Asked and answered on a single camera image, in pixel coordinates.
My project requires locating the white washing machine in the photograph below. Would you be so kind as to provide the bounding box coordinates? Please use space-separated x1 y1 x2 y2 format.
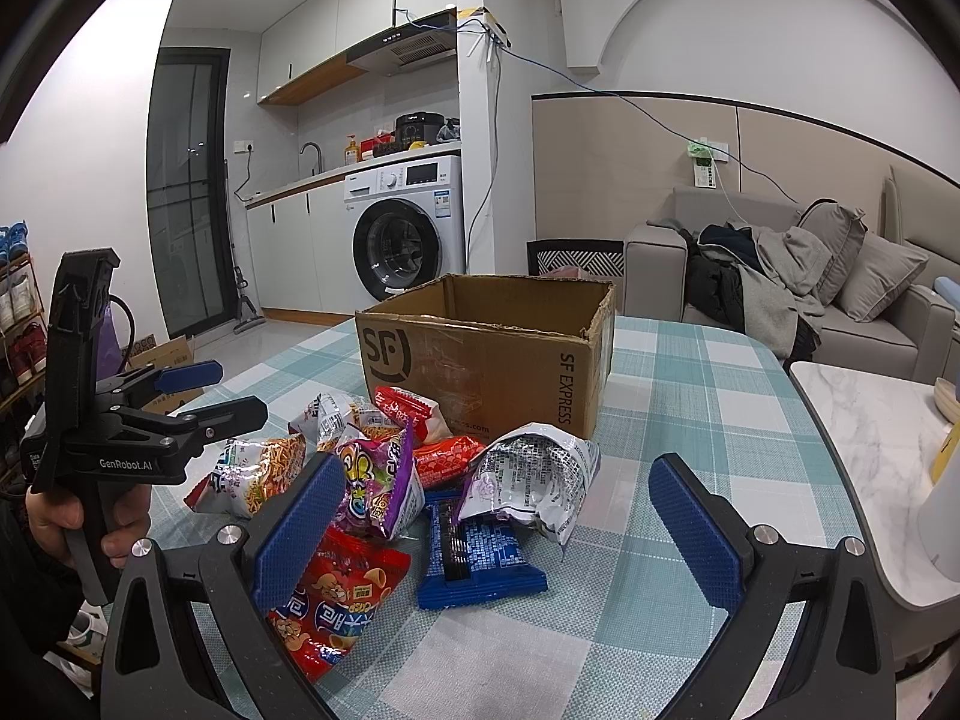
343 153 466 310

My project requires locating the blue cookie pack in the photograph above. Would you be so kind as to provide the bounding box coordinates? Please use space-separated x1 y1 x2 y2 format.
416 489 548 611

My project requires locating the white marble side table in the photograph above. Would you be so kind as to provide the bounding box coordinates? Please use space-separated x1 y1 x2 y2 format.
791 362 958 608

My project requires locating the kitchen faucet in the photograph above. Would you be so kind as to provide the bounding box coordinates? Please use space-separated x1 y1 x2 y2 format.
299 142 324 176

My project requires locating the range hood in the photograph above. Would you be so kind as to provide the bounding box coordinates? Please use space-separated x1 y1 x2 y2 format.
345 10 457 76

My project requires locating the black patterned basket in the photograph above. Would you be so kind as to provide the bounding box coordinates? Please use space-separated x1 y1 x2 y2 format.
527 238 625 280

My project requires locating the dark glass door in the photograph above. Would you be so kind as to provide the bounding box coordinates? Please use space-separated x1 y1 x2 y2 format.
145 47 236 338

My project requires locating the white wall socket panel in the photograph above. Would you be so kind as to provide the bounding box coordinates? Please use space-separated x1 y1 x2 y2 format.
686 140 731 188

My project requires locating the person's left hand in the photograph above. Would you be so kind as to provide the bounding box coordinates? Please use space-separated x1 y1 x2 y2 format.
25 486 151 569

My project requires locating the shoe rack with shoes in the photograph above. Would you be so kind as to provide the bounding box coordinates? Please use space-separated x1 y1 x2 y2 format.
0 221 47 413

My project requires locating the purple candy bag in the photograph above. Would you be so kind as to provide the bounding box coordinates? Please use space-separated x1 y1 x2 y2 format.
334 426 425 543

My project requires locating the grey cushion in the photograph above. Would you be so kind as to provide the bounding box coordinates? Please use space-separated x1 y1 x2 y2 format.
836 232 929 323

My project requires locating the red cone snack bag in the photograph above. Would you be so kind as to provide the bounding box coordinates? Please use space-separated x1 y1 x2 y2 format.
268 525 412 683

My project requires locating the black rice cooker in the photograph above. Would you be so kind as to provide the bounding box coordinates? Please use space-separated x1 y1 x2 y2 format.
394 110 446 149

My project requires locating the pile of grey clothes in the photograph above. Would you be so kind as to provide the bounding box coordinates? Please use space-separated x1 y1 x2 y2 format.
654 220 832 366

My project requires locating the red snack packet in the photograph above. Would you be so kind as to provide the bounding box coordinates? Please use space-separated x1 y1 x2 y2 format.
413 436 485 489

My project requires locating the white silver snack bag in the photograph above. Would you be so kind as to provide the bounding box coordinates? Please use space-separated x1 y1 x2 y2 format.
452 422 601 550

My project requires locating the teal plaid tablecloth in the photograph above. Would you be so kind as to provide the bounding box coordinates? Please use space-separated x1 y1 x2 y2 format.
145 312 863 720

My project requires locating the orange noodle snack bag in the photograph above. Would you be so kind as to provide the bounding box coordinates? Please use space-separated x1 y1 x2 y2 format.
184 434 306 518

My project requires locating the red white snack pack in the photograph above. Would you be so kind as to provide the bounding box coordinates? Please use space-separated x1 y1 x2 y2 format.
374 387 452 447

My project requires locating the blue network cable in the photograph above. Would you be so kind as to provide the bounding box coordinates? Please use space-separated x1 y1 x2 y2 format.
392 7 801 205

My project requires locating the brown SF cardboard box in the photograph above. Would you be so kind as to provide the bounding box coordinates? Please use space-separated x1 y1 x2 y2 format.
355 275 615 442

